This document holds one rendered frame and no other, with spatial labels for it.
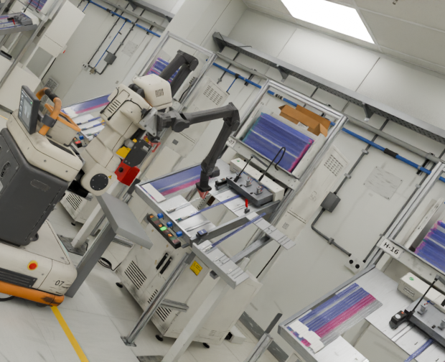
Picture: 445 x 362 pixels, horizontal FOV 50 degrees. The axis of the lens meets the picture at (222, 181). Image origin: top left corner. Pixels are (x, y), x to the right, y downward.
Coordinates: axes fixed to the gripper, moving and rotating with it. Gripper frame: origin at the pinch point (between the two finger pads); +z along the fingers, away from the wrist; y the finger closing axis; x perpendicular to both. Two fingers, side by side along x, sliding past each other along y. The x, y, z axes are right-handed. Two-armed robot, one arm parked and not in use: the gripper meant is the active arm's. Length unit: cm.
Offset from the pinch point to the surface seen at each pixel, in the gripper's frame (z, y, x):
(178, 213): 2.5, -5.0, 22.2
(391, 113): -19, 6, -212
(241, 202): -0.6, -18.0, -18.8
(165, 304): 40, -37, 49
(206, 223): 1.4, -23.5, 13.8
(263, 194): -7.5, -25.5, -30.5
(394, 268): -2, -114, -53
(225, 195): -0.1, -5.5, -15.3
